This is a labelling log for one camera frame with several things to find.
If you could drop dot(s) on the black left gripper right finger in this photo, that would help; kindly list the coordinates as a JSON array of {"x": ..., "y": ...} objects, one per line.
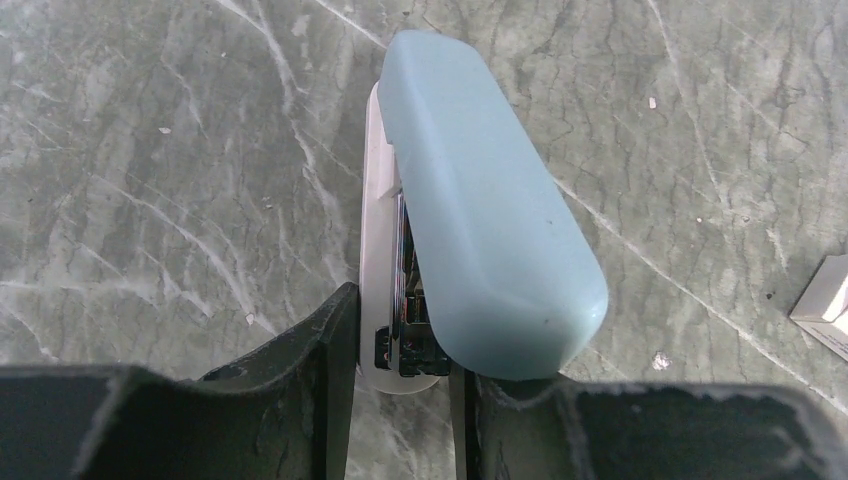
[{"x": 563, "y": 429}]

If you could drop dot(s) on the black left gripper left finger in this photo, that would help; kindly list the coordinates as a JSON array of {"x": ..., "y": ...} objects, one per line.
[{"x": 282, "y": 411}]

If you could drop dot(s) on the white staple box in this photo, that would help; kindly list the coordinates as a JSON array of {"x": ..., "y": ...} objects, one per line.
[{"x": 821, "y": 310}]

